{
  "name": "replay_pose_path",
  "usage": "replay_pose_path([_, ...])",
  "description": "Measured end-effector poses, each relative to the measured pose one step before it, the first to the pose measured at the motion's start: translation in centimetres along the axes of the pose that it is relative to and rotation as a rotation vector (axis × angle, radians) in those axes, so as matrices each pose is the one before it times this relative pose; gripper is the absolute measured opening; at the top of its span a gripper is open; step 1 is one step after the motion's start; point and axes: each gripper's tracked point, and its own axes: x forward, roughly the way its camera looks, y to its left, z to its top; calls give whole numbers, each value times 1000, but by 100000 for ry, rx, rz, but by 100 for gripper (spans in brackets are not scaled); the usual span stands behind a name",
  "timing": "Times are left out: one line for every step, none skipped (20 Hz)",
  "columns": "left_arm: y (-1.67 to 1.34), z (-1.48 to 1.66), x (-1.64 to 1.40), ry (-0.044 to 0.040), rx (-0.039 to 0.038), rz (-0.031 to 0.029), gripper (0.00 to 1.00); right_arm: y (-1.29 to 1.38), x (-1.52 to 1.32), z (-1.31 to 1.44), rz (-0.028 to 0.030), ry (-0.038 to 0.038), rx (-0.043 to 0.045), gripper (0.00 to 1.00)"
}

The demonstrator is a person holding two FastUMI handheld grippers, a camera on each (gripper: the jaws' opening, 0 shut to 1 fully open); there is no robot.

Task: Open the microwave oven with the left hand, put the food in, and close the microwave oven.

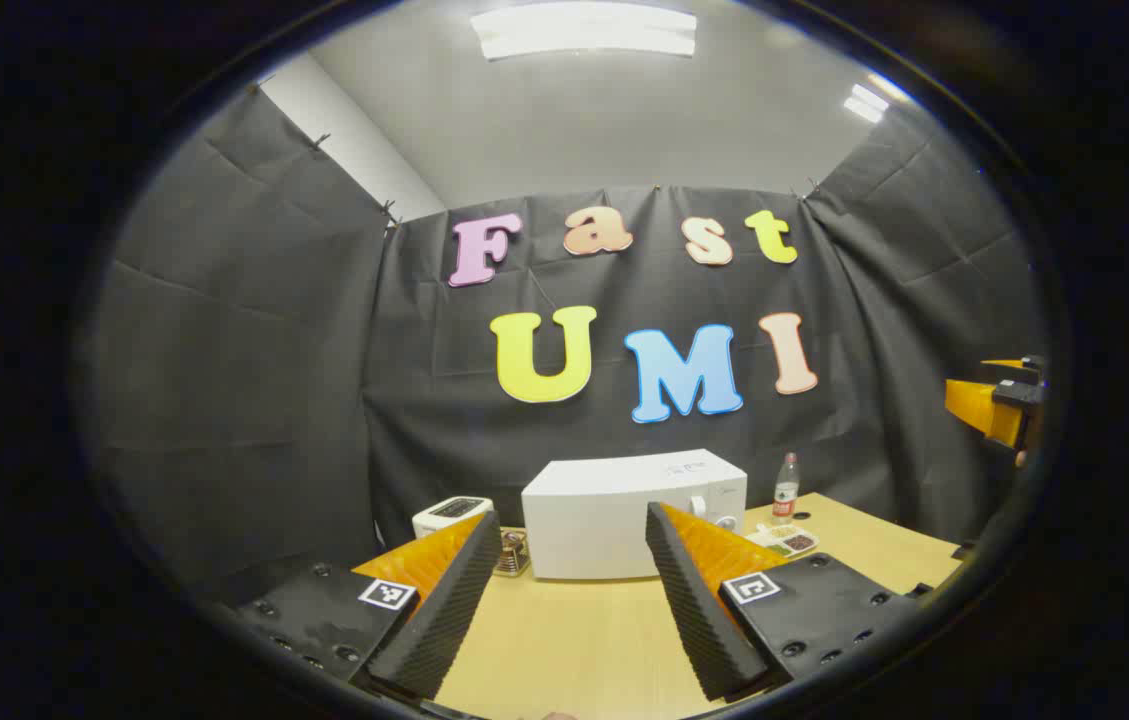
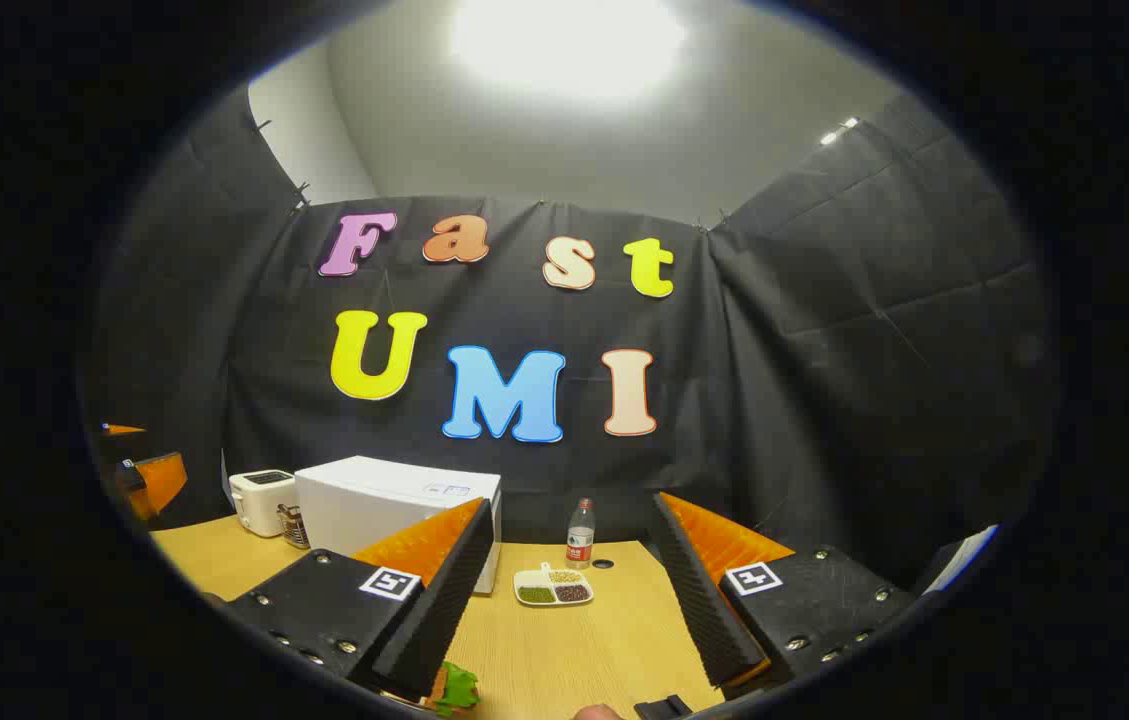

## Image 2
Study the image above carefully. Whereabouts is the white divided bean tray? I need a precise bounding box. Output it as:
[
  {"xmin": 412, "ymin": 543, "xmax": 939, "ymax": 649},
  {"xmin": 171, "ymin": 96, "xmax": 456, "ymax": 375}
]
[{"xmin": 513, "ymin": 562, "xmax": 594, "ymax": 608}]

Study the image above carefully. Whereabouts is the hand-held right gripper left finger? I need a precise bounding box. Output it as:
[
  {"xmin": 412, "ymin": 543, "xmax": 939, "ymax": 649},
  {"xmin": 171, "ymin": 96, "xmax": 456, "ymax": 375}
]
[{"xmin": 224, "ymin": 497, "xmax": 496, "ymax": 701}]

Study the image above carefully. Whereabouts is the lettuce sandwich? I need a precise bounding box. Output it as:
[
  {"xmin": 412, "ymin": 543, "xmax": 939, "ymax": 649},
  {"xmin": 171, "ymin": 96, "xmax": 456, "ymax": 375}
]
[{"xmin": 421, "ymin": 660, "xmax": 481, "ymax": 717}]

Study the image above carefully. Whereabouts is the white microwave oven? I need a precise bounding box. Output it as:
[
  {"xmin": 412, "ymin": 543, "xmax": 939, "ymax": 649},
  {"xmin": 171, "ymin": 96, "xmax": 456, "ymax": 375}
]
[{"xmin": 294, "ymin": 456, "xmax": 503, "ymax": 595}]

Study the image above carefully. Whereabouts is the white toaster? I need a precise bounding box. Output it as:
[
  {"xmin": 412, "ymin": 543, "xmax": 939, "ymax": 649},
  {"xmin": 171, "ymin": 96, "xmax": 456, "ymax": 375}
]
[{"xmin": 228, "ymin": 468, "xmax": 300, "ymax": 539}]

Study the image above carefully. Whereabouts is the large ceiling light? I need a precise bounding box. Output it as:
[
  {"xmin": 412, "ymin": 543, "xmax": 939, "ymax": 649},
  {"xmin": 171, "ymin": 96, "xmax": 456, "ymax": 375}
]
[{"xmin": 449, "ymin": 0, "xmax": 690, "ymax": 101}]

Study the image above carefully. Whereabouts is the clear plastic water bottle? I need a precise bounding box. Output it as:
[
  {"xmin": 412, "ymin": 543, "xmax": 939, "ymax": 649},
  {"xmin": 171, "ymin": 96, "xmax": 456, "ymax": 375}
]
[{"xmin": 565, "ymin": 497, "xmax": 596, "ymax": 571}]

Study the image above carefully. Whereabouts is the black backdrop cloth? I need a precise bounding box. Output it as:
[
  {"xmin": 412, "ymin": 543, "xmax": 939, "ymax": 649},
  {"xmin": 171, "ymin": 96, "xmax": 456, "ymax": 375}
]
[{"xmin": 84, "ymin": 85, "xmax": 1060, "ymax": 591}]

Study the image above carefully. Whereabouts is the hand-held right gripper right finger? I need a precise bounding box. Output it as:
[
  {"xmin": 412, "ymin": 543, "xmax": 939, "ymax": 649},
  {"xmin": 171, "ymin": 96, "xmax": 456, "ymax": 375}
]
[{"xmin": 649, "ymin": 491, "xmax": 917, "ymax": 699}]

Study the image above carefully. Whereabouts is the white sheet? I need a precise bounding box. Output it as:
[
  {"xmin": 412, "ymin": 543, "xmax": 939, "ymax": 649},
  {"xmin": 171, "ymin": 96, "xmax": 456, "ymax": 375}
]
[{"xmin": 922, "ymin": 524, "xmax": 1001, "ymax": 596}]

